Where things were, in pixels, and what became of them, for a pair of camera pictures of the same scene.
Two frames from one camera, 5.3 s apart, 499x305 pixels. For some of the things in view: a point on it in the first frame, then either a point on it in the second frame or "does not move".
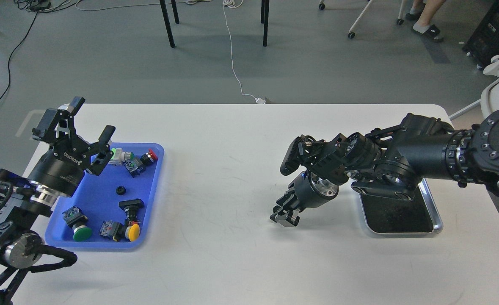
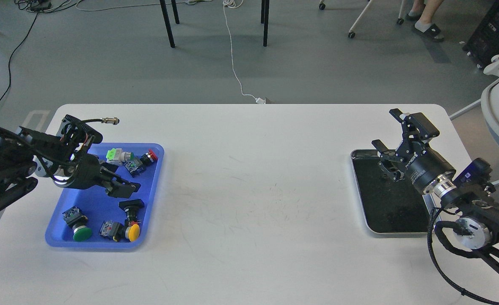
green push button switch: x=75 y=219 does not move
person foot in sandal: x=422 y=26 does not move
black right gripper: x=307 y=190 -> x=423 y=165
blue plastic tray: x=112 y=211 does not move
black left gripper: x=62 y=170 -> x=87 y=172
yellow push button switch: x=119 y=232 does not move
